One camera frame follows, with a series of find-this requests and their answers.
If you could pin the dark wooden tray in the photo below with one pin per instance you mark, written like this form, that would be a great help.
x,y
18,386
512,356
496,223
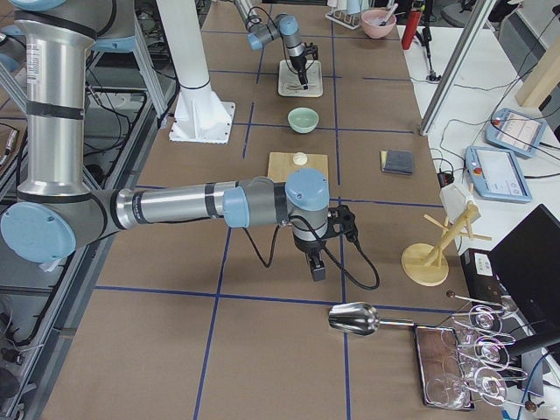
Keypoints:
x,y
436,354

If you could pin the dark sponge cloth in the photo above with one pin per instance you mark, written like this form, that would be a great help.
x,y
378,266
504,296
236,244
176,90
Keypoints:
x,y
397,161

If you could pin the white bear tray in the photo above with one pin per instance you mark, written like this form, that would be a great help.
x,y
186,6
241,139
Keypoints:
x,y
289,84

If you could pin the blue teach pendant near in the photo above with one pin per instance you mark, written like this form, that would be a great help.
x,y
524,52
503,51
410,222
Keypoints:
x,y
496,174

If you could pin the red cylinder bottle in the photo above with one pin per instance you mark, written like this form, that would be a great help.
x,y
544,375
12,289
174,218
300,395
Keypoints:
x,y
411,28

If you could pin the pink bowl with ice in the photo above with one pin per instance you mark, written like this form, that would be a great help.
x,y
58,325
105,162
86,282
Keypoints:
x,y
375,23

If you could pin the blue teach pendant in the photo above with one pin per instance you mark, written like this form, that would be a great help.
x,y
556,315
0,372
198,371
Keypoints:
x,y
496,174
512,130

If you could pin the clear wine glass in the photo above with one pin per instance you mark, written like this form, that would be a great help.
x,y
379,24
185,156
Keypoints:
x,y
480,320
451,392
487,351

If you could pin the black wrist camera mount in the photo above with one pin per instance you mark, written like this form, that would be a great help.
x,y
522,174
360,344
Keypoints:
x,y
341,221

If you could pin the black monitor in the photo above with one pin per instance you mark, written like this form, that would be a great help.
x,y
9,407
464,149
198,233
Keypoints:
x,y
527,263

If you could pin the white wire cup rack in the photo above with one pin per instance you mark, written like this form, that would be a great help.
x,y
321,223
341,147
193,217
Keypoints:
x,y
341,17

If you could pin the aluminium frame post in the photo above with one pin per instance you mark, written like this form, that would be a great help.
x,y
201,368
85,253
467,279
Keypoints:
x,y
472,28

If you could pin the green ceramic bowl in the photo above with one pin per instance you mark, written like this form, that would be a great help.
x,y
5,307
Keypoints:
x,y
303,120

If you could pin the metal scoop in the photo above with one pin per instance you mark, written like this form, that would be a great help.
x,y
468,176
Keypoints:
x,y
361,319

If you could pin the wooden mug tree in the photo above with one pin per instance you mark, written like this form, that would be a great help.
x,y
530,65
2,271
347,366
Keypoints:
x,y
425,264

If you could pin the wooden cutting board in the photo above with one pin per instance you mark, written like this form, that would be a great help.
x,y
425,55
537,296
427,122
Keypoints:
x,y
280,165

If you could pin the blue teach pendant far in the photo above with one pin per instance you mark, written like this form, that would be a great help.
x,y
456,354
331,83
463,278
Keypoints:
x,y
512,130

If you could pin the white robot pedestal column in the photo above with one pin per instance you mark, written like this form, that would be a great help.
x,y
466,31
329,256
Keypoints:
x,y
200,116

